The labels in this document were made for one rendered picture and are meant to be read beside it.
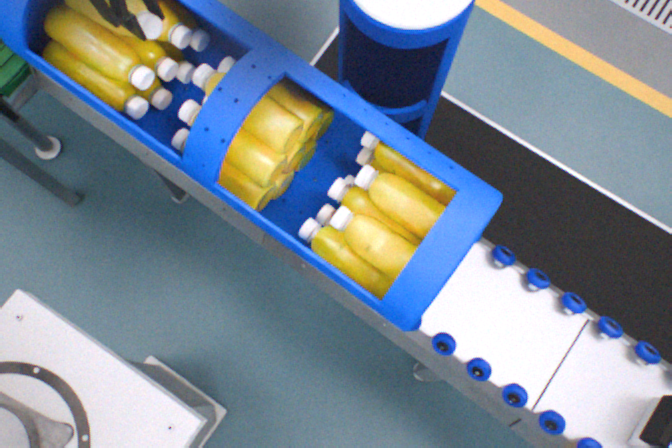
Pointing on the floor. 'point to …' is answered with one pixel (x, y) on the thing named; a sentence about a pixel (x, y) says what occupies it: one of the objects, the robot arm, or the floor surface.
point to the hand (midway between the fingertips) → (142, 13)
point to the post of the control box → (36, 173)
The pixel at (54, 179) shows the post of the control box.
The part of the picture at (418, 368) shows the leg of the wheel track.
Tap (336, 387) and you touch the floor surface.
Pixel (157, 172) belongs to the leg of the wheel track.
